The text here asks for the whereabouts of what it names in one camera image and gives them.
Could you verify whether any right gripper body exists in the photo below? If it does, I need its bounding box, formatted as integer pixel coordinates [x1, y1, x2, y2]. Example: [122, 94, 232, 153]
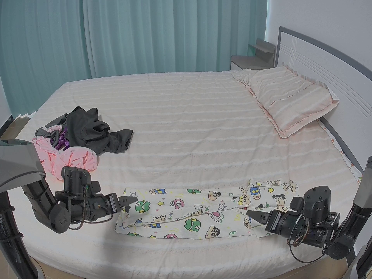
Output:
[265, 209, 306, 239]

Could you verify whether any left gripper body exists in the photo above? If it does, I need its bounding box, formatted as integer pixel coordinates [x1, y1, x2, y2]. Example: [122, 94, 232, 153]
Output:
[94, 193, 121, 219]

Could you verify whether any white printed pyjama top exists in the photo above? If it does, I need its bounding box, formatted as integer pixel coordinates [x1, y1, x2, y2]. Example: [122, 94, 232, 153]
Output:
[115, 179, 300, 240]

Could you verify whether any bed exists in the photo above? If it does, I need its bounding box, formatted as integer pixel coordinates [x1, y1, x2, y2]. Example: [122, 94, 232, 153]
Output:
[0, 26, 372, 275]

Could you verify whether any pink garment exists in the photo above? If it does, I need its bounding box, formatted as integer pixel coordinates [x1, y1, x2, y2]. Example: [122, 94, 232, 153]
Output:
[32, 135, 98, 181]

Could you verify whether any purple garment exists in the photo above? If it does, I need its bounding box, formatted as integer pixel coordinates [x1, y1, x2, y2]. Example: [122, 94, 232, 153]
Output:
[51, 127, 70, 150]

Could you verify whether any black garment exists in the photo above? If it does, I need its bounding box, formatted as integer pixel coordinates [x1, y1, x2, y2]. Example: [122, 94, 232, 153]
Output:
[67, 106, 133, 156]

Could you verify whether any grey garment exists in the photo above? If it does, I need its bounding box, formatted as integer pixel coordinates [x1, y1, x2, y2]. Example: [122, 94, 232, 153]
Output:
[35, 116, 70, 139]

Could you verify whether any pale pink striped pillow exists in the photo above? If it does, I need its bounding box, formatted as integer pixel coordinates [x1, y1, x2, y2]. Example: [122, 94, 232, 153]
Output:
[233, 66, 340, 139]

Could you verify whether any grey white bedside table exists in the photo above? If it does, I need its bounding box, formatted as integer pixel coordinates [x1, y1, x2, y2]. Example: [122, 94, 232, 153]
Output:
[231, 38, 276, 70]

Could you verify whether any blue-green curtain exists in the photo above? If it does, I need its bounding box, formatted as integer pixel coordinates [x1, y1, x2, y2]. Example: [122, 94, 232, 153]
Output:
[0, 0, 93, 118]
[83, 0, 269, 78]

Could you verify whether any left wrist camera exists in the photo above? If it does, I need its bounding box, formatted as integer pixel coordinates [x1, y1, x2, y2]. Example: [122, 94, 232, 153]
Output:
[87, 181, 101, 196]

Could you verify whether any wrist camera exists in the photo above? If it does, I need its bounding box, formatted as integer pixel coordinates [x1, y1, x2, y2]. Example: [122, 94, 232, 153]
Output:
[289, 196, 305, 213]
[87, 181, 101, 196]

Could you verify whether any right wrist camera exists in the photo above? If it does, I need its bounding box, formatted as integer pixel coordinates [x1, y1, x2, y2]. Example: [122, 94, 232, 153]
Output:
[289, 196, 305, 213]

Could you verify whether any black cable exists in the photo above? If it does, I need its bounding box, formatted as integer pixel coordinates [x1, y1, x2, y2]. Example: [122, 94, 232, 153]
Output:
[288, 237, 330, 263]

